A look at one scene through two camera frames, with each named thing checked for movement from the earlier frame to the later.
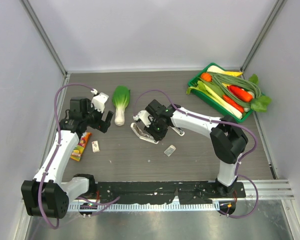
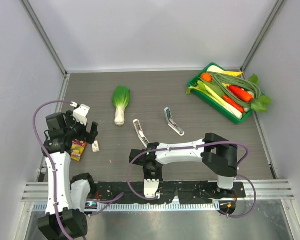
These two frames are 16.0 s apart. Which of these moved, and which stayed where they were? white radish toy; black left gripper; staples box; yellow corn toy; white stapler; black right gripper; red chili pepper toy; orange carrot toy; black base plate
Moved: white stapler; black left gripper; black right gripper
Stayed: staples box; black base plate; red chili pepper toy; orange carrot toy; white radish toy; yellow corn toy
